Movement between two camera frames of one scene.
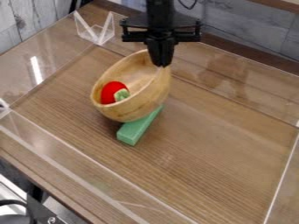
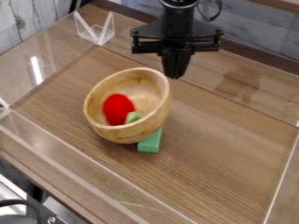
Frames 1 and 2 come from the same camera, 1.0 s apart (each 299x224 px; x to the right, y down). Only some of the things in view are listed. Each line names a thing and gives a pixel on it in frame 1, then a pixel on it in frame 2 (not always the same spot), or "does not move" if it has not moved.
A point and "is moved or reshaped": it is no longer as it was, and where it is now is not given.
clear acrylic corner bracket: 97,34 does not move
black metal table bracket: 39,214 does not move
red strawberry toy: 113,91 -> 116,107
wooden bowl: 148,80 is moved or reshaped
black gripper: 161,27 -> 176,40
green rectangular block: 131,129 -> 149,145
